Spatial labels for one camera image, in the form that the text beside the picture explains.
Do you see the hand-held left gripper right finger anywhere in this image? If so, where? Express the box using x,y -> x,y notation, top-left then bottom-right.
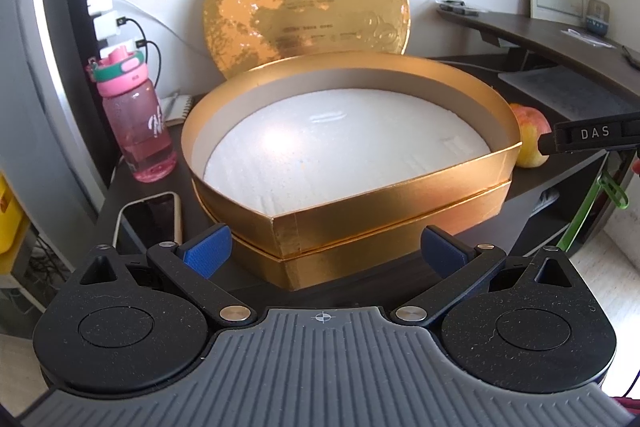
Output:
390,224 -> 584,328

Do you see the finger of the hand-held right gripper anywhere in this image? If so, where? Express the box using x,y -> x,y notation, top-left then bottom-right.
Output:
543,116 -> 640,155

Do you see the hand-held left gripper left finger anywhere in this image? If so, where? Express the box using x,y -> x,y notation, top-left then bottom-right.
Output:
65,223 -> 258,329

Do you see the red yellow apple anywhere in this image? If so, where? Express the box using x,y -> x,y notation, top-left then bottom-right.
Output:
507,103 -> 554,169

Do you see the grey tray under shelf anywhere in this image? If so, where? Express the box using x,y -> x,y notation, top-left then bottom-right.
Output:
497,66 -> 640,128

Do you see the smartphone with pale case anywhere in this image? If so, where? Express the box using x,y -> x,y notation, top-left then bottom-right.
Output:
112,191 -> 184,259

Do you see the dark wooden desk shelf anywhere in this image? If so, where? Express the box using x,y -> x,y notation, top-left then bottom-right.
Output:
437,4 -> 640,82

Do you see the pink water bottle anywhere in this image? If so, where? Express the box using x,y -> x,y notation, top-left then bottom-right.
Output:
87,46 -> 179,184

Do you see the spiral notebook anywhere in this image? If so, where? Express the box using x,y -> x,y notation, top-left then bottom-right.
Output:
160,93 -> 197,126

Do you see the small item in clear wrap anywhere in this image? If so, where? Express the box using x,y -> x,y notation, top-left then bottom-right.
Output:
440,0 -> 489,16

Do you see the yellow plastic basket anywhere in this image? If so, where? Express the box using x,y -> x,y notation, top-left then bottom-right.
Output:
0,174 -> 27,256

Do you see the silver computer monitor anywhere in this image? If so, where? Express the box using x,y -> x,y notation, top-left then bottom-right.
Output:
0,0 -> 120,254

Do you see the green lanyard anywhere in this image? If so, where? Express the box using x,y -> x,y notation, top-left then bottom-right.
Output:
557,169 -> 629,254

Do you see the tangle of floor cables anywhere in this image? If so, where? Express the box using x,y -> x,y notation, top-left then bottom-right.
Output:
20,242 -> 81,308

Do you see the black charging cable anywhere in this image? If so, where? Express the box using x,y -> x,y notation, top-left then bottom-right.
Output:
117,17 -> 147,44
134,39 -> 163,102

